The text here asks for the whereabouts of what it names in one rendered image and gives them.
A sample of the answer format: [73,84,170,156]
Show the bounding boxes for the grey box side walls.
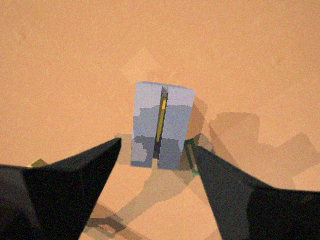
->
[141,81,186,159]

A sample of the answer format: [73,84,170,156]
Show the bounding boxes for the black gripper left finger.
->
[0,137,121,240]

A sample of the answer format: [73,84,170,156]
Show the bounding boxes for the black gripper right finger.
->
[195,146,320,240]

